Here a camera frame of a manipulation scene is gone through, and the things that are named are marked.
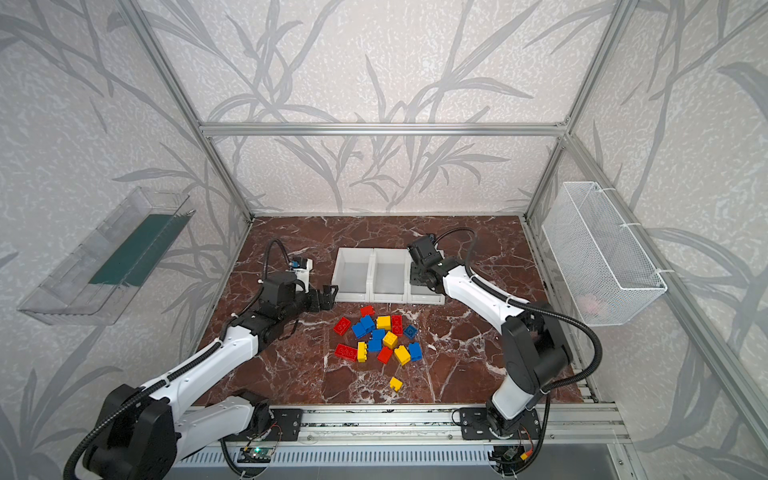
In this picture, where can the right white bin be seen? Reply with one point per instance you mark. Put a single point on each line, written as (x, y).
(421, 295)

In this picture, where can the narrow yellow lego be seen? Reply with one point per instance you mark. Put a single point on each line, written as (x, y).
(362, 352)

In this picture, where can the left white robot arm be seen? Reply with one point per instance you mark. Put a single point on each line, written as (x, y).
(141, 432)

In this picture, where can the yellow lego front alone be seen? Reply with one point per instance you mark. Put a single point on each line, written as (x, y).
(395, 384)

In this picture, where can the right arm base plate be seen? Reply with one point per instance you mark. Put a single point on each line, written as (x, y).
(482, 423)

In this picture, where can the green circuit board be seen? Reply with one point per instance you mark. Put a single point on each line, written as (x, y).
(255, 455)

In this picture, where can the right circuit board with wires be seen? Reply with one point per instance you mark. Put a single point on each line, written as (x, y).
(509, 461)

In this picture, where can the blue lego placed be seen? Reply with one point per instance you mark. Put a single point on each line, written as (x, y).
(368, 323)

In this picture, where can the middle white bin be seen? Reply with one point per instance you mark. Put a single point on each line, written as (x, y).
(391, 276)

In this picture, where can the aluminium front rail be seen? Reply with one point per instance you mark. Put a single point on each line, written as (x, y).
(442, 424)

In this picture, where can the pink object in basket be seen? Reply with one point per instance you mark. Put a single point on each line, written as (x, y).
(592, 305)

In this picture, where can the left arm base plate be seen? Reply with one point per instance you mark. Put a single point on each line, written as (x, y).
(278, 425)

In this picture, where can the clear plastic wall shelf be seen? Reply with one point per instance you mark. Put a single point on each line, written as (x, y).
(95, 283)

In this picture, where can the blue lego left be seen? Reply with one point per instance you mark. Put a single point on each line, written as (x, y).
(359, 330)

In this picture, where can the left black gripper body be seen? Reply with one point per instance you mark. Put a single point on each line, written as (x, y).
(320, 297)

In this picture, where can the small blue lego right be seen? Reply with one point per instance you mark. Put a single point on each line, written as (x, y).
(410, 332)

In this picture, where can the long red lego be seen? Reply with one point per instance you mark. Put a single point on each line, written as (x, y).
(346, 352)

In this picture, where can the white bin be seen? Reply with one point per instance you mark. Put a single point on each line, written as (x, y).
(391, 276)
(353, 275)
(421, 295)

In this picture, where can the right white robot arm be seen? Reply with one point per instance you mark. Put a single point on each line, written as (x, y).
(534, 343)

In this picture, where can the left white bin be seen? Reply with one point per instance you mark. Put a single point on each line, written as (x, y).
(353, 275)

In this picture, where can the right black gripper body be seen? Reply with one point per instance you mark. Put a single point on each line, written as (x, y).
(418, 274)

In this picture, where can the blue lego stack center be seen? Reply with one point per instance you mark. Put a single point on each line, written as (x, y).
(375, 344)

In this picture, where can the white wire mesh basket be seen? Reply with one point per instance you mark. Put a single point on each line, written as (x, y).
(598, 253)

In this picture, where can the blue lego lower right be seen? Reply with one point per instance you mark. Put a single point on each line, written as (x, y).
(415, 351)

